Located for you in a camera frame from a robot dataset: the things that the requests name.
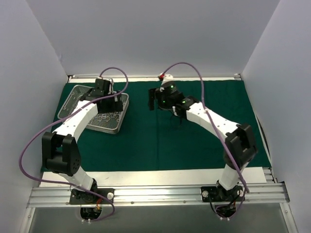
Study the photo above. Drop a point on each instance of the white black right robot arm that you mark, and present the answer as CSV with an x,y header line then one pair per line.
x,y
238,140

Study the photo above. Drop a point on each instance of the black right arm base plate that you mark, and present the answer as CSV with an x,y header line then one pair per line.
x,y
219,194

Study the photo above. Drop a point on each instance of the steel mesh instrument tray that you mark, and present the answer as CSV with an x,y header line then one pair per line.
x,y
73,99

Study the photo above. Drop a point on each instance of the steel forceps clamp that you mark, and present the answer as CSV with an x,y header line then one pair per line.
x,y
108,117

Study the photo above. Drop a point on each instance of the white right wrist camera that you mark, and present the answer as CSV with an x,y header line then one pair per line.
x,y
164,78

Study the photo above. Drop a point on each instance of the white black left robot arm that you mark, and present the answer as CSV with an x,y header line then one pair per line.
x,y
60,152

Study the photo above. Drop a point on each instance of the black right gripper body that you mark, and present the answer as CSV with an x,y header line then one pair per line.
x,y
152,97

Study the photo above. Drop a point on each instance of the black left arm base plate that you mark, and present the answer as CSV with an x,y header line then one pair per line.
x,y
78,197

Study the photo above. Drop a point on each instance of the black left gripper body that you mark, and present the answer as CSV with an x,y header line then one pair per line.
x,y
87,96

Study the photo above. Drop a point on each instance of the aluminium frame rail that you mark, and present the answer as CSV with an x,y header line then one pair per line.
x,y
157,196

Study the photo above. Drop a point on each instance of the back aluminium rail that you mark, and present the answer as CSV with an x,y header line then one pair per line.
x,y
90,78

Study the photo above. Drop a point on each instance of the green surgical drape cloth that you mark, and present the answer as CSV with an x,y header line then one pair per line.
x,y
155,140

